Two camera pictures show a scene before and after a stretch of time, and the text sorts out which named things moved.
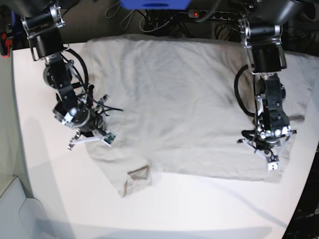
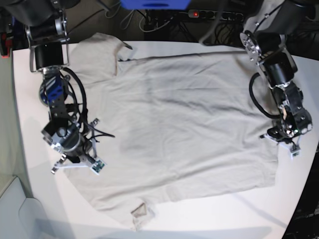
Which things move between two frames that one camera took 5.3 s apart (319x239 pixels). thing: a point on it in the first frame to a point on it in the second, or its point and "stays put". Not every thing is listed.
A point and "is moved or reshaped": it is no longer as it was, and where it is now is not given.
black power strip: (211, 14) stays put
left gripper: (76, 116) to (64, 136)
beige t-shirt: (171, 105) is moved or reshaped
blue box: (156, 4) stays put
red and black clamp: (5, 45) stays put
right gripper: (268, 135) to (299, 122)
